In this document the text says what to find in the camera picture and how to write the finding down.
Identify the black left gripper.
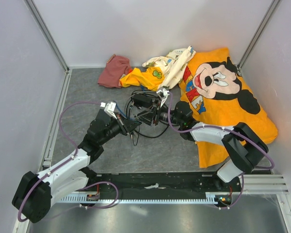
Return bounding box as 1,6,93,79
98,112,141,145

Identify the black network switch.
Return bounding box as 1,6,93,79
136,110,158,126

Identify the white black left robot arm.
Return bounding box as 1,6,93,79
12,110,141,223

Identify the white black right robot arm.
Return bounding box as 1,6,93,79
149,100,269,191

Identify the black power adapter brick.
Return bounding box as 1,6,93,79
131,94,153,108

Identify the yellow dinosaur garment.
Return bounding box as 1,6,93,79
119,67,165,91

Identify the cream dinosaur print cloth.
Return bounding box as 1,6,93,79
142,46,196,91

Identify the maroon red cloth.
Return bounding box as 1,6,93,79
97,54,131,88

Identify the orange Mickey Mouse pillow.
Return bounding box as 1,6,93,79
178,47,279,168

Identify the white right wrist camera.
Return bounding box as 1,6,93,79
156,87,169,107

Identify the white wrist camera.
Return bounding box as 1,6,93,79
156,87,169,107
100,101,117,119

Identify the black ethernet cable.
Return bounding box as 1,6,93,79
125,89,172,147

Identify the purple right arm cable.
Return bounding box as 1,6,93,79
166,93,275,211

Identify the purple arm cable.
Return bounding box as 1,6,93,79
17,100,119,223
166,93,275,211

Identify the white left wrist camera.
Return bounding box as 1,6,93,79
100,101,117,119

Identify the grey slotted cable duct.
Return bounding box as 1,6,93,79
55,191,233,204

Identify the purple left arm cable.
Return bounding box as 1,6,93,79
17,100,119,223

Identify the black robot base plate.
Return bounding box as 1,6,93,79
86,172,241,200

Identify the aluminium frame rail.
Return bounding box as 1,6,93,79
243,174,289,195

